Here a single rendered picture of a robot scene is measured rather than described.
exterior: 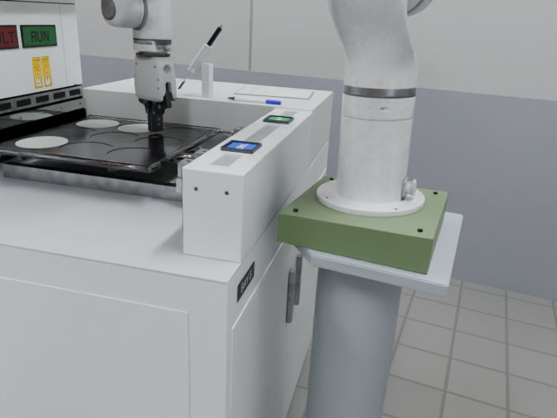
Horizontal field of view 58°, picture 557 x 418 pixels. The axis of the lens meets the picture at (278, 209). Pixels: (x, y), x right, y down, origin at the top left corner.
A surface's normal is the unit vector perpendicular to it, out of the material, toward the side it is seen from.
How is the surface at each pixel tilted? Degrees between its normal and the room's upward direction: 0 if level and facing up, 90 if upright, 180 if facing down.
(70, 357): 90
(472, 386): 0
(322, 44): 90
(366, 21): 127
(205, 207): 90
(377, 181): 89
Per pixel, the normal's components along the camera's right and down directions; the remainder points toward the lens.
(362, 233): -0.39, 0.31
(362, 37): -0.49, 0.73
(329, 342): -0.66, 0.24
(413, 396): 0.05, -0.93
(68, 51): 0.97, 0.13
